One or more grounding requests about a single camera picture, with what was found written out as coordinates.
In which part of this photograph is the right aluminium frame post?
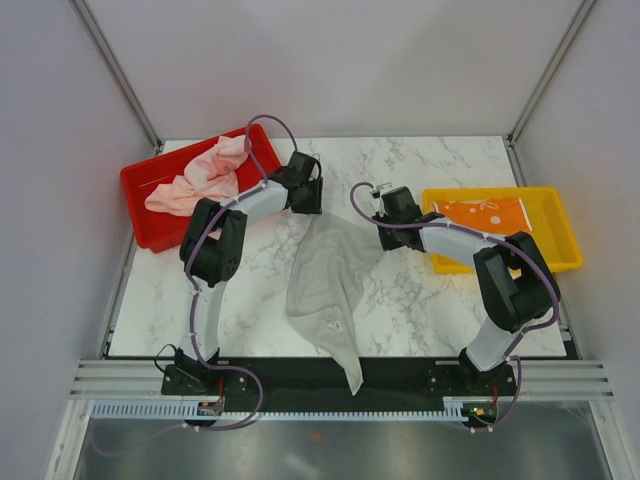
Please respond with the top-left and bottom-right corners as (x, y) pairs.
(504, 0), (599, 149)

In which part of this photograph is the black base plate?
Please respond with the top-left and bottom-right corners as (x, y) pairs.
(161, 354), (516, 412)

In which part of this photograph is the red plastic bin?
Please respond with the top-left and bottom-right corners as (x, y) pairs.
(119, 123), (282, 252)

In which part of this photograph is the left aluminium frame post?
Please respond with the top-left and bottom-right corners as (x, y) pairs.
(69, 0), (164, 153)

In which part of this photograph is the yellow plastic bin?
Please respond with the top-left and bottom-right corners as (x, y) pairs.
(422, 187), (583, 273)

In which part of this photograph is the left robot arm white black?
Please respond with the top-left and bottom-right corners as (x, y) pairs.
(179, 151), (323, 394)

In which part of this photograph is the white slotted cable duct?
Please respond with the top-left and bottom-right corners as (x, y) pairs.
(90, 398), (497, 422)

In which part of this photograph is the cream orange-dotted towel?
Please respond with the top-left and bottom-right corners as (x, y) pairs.
(429, 197), (533, 235)

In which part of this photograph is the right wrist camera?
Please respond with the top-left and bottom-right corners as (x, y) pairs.
(370, 182), (393, 199)

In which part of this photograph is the grey towel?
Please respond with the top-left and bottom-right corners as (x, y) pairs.
(285, 214), (383, 395)

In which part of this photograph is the aluminium frame post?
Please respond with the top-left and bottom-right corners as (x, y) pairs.
(69, 0), (164, 153)
(504, 0), (599, 149)

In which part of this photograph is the pink striped towel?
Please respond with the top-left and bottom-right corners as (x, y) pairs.
(144, 135), (248, 217)

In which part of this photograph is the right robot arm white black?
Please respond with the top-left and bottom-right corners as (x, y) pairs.
(371, 184), (561, 394)

